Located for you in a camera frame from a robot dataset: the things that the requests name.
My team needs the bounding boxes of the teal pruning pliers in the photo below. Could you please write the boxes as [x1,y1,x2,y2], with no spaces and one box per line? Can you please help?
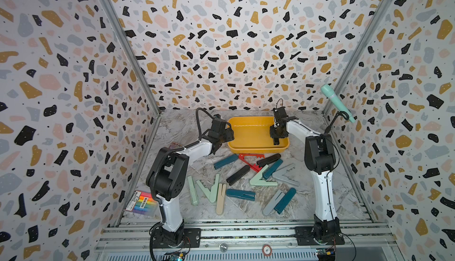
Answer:
[263,159,283,180]
[226,189,256,201]
[214,154,238,170]
[274,188,296,214]

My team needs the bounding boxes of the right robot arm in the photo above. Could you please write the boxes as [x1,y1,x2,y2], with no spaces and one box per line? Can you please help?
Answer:
[270,107,338,224]

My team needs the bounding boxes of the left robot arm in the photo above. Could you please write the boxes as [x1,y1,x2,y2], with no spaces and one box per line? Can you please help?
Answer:
[146,108,234,234]

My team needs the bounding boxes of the yellow plastic storage box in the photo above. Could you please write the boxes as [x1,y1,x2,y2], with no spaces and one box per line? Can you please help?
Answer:
[228,117,290,154]

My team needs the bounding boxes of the grey open pruning pliers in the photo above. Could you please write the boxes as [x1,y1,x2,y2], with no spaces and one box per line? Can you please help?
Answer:
[272,163,300,187]

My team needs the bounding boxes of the red pruning pliers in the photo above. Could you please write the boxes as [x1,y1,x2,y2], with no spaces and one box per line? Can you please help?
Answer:
[238,153,265,172]

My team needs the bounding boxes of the colourful card box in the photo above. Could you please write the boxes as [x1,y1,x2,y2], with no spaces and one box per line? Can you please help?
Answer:
[169,141,183,149]

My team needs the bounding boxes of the mint open pruning pliers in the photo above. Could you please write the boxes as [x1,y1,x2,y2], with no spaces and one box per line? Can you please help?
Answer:
[250,165,278,187]

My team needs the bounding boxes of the beige pruning pliers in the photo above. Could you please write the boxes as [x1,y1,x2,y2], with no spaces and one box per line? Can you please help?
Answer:
[216,184,226,216]

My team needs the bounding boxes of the mint V pruning pliers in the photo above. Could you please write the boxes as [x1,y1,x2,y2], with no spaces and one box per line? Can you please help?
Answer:
[196,174,220,204]

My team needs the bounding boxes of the mint closed pruning pliers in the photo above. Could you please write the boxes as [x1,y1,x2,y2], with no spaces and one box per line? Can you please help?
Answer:
[187,176,199,205]

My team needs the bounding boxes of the grey pruning pliers lower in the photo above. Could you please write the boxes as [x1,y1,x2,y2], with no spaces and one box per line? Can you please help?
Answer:
[263,190,284,216]

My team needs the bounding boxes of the mint green microphone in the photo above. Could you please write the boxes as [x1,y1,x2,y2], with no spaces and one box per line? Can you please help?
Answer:
[321,84,355,123]

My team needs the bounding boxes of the rainbow marker pack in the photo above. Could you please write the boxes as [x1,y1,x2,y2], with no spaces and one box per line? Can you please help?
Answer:
[125,191,158,217]

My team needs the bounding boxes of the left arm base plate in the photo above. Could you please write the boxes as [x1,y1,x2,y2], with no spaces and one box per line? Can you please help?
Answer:
[150,227,201,249]

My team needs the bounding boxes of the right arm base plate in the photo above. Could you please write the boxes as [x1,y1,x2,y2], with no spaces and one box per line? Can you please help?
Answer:
[295,225,345,246]

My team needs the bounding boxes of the aluminium frame rail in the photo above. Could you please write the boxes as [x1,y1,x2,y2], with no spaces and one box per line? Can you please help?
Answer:
[94,218,397,261]

